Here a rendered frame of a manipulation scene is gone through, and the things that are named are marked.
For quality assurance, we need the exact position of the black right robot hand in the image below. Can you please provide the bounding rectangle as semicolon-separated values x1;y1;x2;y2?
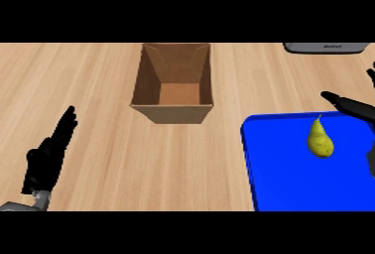
318;61;375;180

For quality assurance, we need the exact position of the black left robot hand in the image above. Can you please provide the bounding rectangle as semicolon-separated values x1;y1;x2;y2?
20;105;79;195

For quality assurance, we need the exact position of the yellow-green pear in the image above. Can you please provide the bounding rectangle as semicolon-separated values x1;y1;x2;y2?
305;114;334;159

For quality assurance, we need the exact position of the blue tray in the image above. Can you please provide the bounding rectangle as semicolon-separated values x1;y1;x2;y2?
240;110;375;212

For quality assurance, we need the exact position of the brown cardboard box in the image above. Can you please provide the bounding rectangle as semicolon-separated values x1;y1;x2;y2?
128;43;215;126

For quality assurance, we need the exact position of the grey appliance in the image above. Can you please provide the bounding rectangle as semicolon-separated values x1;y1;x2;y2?
281;42;371;55

